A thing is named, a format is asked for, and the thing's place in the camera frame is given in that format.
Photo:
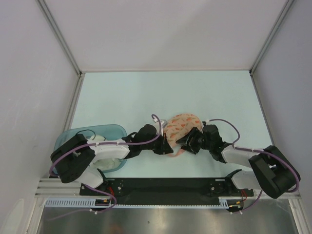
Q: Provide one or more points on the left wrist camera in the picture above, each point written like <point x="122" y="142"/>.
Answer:
<point x="163" y="122"/>

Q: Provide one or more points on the pink mesh laundry bag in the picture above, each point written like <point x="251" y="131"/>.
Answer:
<point x="179" y="126"/>

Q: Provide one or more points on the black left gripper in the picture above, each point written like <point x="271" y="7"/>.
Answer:
<point x="164" y="147"/>

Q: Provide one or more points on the white slotted cable duct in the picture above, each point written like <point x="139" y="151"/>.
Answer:
<point x="101" y="203"/>

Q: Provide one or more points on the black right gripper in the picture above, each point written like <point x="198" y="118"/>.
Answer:
<point x="191" y="146"/>

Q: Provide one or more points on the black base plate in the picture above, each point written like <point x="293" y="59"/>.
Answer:
<point x="172" y="190"/>

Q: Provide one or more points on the white bra in basin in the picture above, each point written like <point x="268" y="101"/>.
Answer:
<point x="104" y="164"/>

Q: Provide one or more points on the blue plastic basin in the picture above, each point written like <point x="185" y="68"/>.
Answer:
<point x="110" y="132"/>

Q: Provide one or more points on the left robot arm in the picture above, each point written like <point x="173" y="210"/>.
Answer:
<point x="75" y="160"/>

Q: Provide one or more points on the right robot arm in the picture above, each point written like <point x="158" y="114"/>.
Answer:
<point x="269" y="171"/>

